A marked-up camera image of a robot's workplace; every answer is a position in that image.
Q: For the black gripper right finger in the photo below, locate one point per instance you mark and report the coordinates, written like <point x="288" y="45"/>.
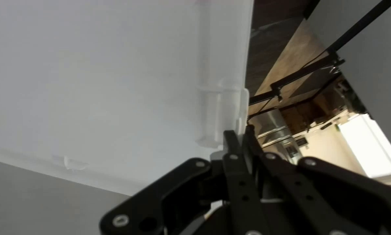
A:
<point x="316" y="190"/>

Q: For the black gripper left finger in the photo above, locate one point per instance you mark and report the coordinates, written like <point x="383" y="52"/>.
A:
<point x="177" y="190"/>

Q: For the white plastic lid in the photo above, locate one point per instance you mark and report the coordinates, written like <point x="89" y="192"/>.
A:
<point x="94" y="78"/>

